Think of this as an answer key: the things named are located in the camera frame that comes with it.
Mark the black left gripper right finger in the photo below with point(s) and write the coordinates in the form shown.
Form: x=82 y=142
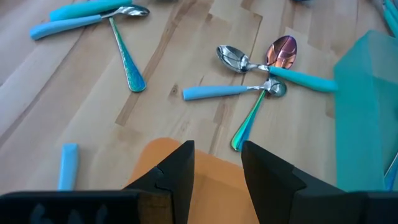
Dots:
x=273 y=193

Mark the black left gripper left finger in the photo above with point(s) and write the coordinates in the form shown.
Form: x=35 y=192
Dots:
x=168 y=193

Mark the iridescent rainbow metal spoon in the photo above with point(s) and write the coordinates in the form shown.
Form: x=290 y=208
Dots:
x=281 y=53
x=392 y=174
x=132 y=71

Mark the orange plastic tray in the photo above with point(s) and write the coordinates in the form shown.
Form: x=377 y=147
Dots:
x=217 y=186

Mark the translucent green plastic tray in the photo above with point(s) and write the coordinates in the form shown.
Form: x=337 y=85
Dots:
x=363 y=109

